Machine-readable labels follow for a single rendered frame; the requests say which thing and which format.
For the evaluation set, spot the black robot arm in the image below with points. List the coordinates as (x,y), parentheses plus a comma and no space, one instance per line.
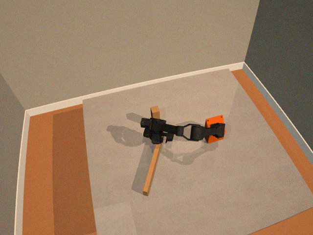
(198,132)

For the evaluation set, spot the wooden rail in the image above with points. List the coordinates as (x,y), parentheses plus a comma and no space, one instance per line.
(151,170)

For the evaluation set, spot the wooden post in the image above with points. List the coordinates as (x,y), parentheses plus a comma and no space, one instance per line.
(155,112)

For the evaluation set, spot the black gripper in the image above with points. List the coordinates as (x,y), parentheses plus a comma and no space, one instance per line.
(169,136)

